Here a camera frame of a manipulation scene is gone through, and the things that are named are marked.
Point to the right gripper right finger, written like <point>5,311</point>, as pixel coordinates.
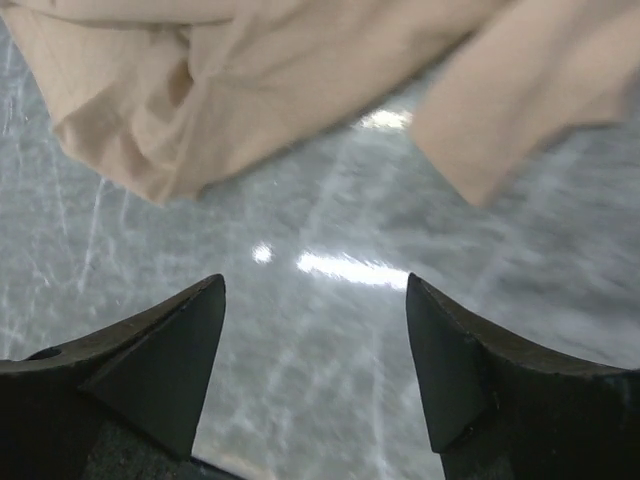
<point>499,406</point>

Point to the beige t shirt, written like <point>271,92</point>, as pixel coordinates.
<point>167,97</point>

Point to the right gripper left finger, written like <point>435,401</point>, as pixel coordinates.
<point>123,402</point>

